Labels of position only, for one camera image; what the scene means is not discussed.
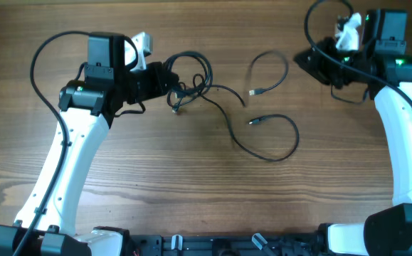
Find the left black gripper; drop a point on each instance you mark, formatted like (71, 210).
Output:
(155, 72)

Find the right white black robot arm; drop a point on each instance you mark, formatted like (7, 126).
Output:
(371, 49)

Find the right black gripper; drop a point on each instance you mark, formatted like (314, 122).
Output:
(317, 66)

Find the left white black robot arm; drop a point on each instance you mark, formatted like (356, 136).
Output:
(116, 73)

